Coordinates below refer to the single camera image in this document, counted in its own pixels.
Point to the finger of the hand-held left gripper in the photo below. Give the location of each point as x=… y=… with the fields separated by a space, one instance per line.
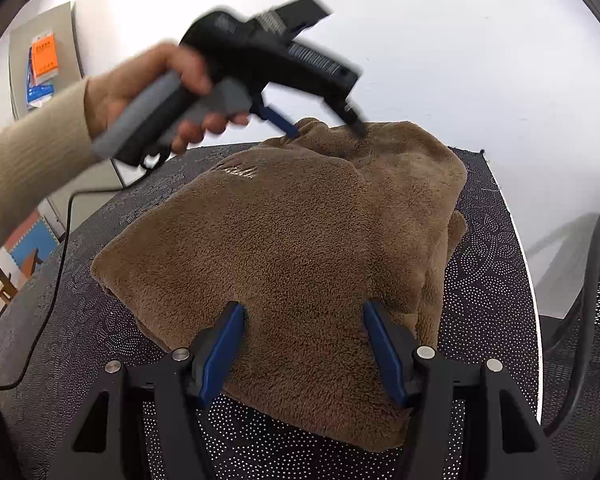
x=280 y=120
x=352 y=117

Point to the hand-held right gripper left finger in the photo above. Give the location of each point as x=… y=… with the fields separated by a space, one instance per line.
x=225 y=355

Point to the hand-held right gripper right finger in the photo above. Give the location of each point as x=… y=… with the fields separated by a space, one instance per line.
x=385 y=355

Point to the brown fleece garment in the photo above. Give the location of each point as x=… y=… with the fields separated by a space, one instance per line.
x=290 y=240

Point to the person's left forearm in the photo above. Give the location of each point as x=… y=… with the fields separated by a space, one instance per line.
x=25 y=170

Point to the person's left hand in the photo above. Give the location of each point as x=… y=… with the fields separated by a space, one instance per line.
x=130 y=80

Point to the black dotted table cover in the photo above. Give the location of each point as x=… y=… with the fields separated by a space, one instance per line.
x=485 y=300

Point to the beige cabinet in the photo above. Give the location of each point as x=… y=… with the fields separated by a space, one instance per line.
x=70 y=35

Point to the black mesh chair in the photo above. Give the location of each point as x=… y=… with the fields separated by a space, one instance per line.
x=590 y=335

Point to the blue tissue pack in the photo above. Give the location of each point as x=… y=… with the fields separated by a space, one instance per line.
x=39 y=94

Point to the blue and orange foam mat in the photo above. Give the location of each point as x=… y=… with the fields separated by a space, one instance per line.
x=30 y=250

